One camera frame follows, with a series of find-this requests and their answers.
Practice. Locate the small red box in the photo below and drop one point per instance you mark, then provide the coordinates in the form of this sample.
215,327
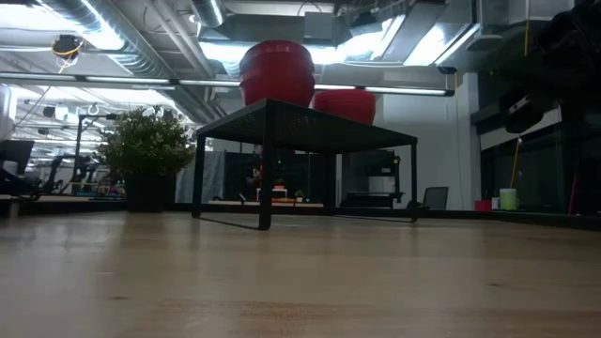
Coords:
482,205

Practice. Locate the thin red stick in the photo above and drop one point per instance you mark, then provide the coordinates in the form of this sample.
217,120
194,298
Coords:
572,197

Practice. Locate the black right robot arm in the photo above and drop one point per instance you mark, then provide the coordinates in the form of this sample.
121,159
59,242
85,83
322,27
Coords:
570,42

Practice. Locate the black equipment cart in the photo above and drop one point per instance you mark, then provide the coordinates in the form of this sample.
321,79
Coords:
375,169

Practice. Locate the black perforated metal rack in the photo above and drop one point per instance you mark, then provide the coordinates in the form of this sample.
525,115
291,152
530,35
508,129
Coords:
300,127

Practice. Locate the grey office chair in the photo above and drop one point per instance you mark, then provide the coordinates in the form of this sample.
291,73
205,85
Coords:
436,197

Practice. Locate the artificial green potted plant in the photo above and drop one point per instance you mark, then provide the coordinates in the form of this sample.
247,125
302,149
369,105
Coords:
145,145

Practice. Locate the grey fabric cover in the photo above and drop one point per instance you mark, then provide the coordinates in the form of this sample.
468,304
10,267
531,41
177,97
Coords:
213,176

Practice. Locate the black computer monitor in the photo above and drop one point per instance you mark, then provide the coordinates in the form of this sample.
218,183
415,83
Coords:
16,155

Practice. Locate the long linear light fixture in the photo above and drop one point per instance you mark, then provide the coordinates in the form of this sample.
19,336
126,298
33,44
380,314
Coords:
127,80

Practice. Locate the slanted ceiling light panel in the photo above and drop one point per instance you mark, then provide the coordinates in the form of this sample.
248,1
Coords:
436,44

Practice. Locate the white cup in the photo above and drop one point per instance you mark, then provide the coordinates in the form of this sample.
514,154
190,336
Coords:
9,168

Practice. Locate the black metal stand frame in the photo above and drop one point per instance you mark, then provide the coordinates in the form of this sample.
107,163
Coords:
79,131

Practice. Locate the green white container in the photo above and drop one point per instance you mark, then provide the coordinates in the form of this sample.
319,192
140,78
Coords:
508,199

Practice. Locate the long silver spiral duct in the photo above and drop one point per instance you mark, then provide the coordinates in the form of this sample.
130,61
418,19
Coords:
145,61

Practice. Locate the short silver spiral duct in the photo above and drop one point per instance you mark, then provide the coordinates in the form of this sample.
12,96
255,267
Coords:
209,11

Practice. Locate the black aluminium table frame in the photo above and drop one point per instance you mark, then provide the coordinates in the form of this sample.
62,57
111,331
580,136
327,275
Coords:
516,217

